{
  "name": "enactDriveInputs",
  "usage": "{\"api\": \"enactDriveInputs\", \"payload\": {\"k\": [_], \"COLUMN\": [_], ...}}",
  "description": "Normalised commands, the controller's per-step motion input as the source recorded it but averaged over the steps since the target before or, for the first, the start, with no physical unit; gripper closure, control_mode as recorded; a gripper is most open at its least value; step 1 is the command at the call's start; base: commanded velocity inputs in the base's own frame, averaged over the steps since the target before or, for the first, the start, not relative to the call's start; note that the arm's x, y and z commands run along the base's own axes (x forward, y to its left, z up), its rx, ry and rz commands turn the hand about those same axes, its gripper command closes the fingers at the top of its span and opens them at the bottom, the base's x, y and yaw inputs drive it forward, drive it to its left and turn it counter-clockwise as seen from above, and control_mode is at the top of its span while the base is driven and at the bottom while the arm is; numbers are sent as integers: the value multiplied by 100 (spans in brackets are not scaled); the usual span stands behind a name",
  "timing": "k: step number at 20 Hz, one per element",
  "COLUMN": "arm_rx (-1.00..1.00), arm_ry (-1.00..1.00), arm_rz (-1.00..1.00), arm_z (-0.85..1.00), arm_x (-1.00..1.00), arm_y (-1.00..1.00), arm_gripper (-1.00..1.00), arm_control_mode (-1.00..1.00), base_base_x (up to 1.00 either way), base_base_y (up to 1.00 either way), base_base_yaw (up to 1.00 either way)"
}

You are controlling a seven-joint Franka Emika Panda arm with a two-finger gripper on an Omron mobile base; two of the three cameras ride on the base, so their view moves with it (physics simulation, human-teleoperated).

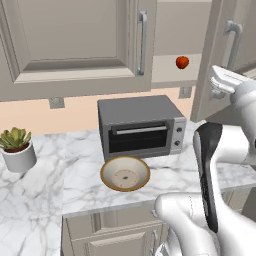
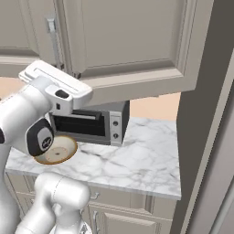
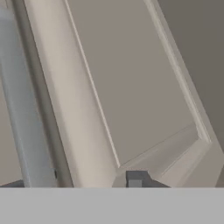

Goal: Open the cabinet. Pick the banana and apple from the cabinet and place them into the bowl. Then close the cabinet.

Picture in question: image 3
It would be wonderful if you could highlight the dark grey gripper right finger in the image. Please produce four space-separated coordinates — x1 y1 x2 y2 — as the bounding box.
125 170 171 188

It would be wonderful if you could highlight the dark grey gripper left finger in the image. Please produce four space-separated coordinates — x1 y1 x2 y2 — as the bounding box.
0 179 25 188

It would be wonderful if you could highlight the beige panelled cabinet door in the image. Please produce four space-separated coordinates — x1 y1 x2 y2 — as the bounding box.
0 0 224 188

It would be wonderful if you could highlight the grey metal bar door handle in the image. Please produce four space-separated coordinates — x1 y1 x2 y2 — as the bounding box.
0 0 59 188

